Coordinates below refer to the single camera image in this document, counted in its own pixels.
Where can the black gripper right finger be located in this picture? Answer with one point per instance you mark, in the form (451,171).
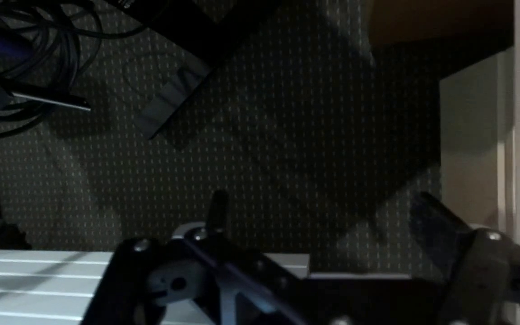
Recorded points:
(446,234)

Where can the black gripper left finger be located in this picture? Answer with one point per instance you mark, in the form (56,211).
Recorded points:
(235,272)

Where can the grey ribbed metal platform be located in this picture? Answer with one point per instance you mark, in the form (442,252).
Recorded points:
(31,285)

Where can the black flat stand base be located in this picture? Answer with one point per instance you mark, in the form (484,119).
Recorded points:
(188,65)

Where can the silver thin metal rod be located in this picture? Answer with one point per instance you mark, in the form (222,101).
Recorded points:
(54,101)

